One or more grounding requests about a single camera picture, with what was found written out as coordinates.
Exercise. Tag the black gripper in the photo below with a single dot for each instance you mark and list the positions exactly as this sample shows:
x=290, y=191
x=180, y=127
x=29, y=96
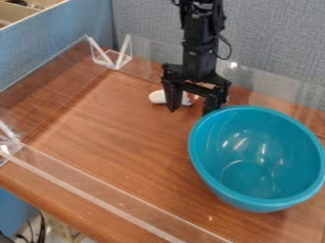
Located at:
x=211, y=87

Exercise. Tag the white and brown mushroom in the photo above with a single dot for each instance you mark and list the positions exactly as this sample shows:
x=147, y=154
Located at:
x=156, y=98

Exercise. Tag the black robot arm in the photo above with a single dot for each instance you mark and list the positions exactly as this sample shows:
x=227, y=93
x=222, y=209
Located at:
x=202, y=19

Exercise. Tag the blue plastic bowl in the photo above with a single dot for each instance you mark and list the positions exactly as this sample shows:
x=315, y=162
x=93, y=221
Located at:
x=259, y=158

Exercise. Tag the clear acrylic back barrier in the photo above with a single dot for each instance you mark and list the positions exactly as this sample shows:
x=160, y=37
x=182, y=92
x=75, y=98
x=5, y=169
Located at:
x=151, y=53

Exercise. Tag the clear acrylic barrier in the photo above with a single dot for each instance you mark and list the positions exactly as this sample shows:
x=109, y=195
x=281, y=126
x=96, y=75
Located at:
x=152, y=219
x=151, y=53

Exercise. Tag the clear acrylic front barrier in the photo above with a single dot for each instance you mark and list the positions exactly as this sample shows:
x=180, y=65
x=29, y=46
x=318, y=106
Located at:
x=152, y=219

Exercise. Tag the wooden shelf box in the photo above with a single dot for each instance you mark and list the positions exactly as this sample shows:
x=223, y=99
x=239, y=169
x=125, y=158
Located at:
x=17, y=10

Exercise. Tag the clear acrylic corner bracket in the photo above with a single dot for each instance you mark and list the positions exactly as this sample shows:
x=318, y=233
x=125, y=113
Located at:
x=109, y=58

